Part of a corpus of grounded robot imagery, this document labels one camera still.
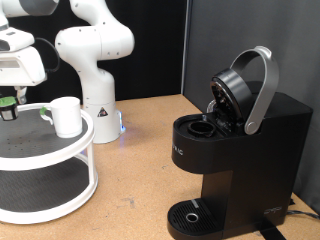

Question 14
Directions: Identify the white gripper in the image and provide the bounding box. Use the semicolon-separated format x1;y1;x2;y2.
0;28;48;105

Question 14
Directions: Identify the coffee pod green tape lid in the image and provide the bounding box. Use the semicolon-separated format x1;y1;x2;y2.
0;95;20;122

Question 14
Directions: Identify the white mug green-taped handle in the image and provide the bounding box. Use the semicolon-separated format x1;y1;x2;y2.
39;96;84;139

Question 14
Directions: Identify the black Keurig coffee machine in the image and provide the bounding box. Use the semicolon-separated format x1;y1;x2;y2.
166;45;314;240

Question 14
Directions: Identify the white two-tier turntable shelf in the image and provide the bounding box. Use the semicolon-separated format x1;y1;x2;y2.
0;102;99;225

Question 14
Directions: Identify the black backdrop curtain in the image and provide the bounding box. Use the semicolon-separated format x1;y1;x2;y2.
0;0;188;111

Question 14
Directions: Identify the grey partition panel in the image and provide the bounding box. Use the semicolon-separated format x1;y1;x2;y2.
181;0;320;214

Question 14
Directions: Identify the black tape strip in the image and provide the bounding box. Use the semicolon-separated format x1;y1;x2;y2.
254;221;288;240

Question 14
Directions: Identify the black machine power cable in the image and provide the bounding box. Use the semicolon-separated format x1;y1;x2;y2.
286;198;320;221

